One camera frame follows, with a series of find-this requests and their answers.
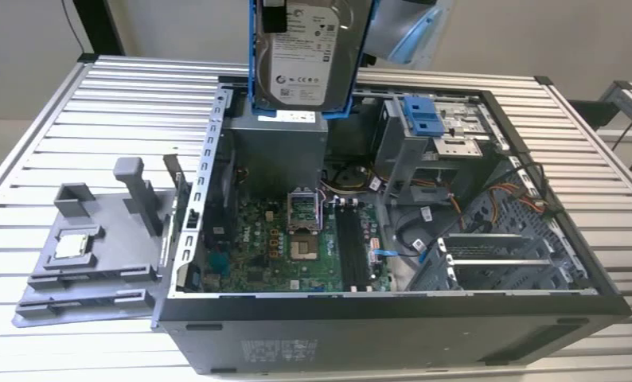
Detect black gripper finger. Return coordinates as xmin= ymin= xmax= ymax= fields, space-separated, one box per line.
xmin=263 ymin=0 xmax=287 ymax=34

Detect hard disk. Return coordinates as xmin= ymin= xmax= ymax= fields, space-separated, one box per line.
xmin=246 ymin=0 xmax=373 ymax=120

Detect orange red yellow power wire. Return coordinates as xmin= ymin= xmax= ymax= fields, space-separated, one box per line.
xmin=414 ymin=177 xmax=549 ymax=236

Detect metal disk bay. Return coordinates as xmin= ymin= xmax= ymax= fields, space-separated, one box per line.
xmin=407 ymin=232 xmax=566 ymax=291

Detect grey power supply box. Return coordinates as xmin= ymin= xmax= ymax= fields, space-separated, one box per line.
xmin=223 ymin=107 xmax=330 ymax=192

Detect blue plastic drive latch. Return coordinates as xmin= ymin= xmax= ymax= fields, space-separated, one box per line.
xmin=402 ymin=95 xmax=443 ymax=136

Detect round black case fan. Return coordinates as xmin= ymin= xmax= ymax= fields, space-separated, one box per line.
xmin=329 ymin=162 xmax=375 ymax=189

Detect grey metal drive cage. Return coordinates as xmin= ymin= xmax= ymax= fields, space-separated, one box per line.
xmin=373 ymin=93 xmax=510 ymax=204

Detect metal socket cover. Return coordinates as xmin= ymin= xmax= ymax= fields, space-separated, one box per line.
xmin=285 ymin=185 xmax=325 ymax=234

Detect metal locking lever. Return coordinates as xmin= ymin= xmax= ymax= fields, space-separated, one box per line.
xmin=315 ymin=186 xmax=331 ymax=234

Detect CPU socket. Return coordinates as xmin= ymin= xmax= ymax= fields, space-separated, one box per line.
xmin=287 ymin=232 xmax=321 ymax=262

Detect black RAM slot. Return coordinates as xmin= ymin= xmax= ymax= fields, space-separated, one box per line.
xmin=355 ymin=197 xmax=378 ymax=291
xmin=342 ymin=197 xmax=362 ymax=291
xmin=334 ymin=197 xmax=357 ymax=291
xmin=349 ymin=197 xmax=369 ymax=291

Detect grey plastic parts rack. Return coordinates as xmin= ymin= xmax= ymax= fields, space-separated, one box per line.
xmin=9 ymin=156 xmax=189 ymax=329

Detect green motherboard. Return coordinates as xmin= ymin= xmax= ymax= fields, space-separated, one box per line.
xmin=229 ymin=194 xmax=399 ymax=294

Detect silver CPU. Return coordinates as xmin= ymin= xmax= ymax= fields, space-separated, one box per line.
xmin=53 ymin=234 xmax=91 ymax=259

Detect black PC case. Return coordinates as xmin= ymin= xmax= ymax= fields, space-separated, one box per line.
xmin=149 ymin=75 xmax=632 ymax=377

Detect black metal post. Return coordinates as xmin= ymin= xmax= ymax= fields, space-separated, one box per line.
xmin=71 ymin=0 xmax=127 ymax=57

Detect graphics card with metal bracket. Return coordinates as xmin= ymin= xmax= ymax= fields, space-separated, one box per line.
xmin=157 ymin=153 xmax=195 ymax=279

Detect yellow white wire bundle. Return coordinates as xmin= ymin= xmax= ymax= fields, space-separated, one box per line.
xmin=318 ymin=174 xmax=383 ymax=194

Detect black wire with blue tab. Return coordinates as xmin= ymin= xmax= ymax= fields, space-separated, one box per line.
xmin=370 ymin=206 xmax=449 ymax=263

